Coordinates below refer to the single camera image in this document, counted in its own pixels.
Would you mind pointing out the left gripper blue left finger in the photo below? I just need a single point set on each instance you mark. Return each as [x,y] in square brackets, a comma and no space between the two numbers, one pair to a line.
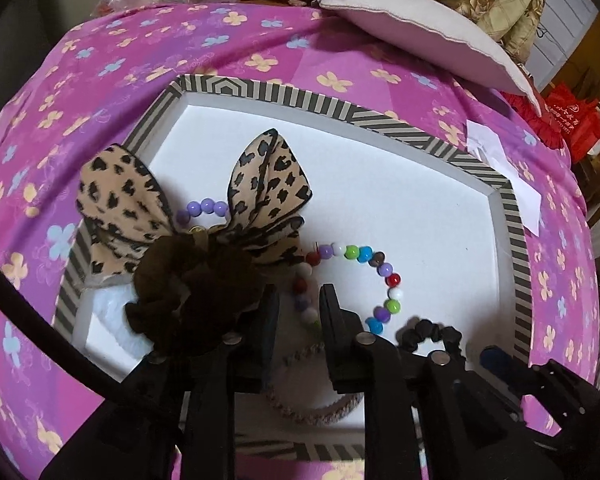
[258,341]

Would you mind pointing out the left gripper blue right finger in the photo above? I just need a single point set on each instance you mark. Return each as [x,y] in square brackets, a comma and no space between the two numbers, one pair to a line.
[349,365]

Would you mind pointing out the leopard print bow scrunchie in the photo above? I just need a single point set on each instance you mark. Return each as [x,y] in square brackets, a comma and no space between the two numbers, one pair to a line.
[174,270]

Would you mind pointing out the white fluffy hair accessory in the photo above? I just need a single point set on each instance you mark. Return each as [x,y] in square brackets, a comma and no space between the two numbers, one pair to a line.
[108,303]

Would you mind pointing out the striped cardboard tray box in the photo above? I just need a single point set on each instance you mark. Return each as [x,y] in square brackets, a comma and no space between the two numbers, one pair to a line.
[447,223]

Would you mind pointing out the white paper sheet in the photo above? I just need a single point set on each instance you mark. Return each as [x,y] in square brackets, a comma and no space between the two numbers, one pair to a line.
[484,144]

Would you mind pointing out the pink floral bedsheet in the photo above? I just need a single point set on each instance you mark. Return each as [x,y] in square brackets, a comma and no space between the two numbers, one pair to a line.
[92,88]

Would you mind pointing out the red fringed cloth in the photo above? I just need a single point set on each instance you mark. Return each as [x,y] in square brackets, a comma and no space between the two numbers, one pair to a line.
[543,122]

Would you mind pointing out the red shopping bag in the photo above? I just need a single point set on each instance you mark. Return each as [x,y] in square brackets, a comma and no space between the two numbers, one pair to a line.
[579,120]

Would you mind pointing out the white pink pillow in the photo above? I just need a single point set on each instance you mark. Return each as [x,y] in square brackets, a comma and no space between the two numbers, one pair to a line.
[439,36]

